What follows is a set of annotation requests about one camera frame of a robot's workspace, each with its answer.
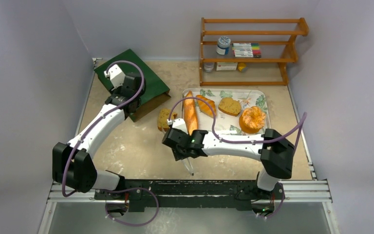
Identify orange fake baguette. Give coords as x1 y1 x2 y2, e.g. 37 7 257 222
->
183 91 199 135

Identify set of coloured markers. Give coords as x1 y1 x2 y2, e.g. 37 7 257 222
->
232 43 262 58

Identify green paper bag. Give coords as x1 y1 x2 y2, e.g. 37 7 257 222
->
94 49 171 122

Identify white green small box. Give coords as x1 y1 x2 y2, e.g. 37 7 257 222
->
216 62 238 71

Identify blue jar patterned lid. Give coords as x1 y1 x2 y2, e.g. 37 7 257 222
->
216 36 231 55

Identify metal tongs white grips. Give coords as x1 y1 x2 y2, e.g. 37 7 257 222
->
181 158 195 176

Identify orange fake bread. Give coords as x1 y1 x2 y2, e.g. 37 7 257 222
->
239 106 266 134

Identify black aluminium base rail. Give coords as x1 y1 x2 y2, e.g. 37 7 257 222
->
48 179 332 212

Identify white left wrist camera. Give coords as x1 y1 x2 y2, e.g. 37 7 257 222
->
104 64 126 92

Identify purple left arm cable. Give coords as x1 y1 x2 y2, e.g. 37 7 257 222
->
61 60 160 227

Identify small yellow object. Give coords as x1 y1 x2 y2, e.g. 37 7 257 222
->
237 62 247 73

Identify small grey jar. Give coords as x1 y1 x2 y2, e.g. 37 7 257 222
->
204 62 215 73

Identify orange wooden shelf rack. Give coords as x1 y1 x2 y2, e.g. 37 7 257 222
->
199 18 309 86

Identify brown fake bread slice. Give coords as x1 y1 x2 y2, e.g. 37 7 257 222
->
218 97 242 117

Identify leaf pattern serving tray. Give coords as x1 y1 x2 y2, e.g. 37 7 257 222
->
182 88 271 136

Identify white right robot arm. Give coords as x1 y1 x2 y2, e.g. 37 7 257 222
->
162 128 296 198

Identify orange fake croissant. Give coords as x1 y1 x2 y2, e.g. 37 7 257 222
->
196 95 217 117

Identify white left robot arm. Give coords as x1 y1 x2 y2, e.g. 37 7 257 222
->
52 75 146 199

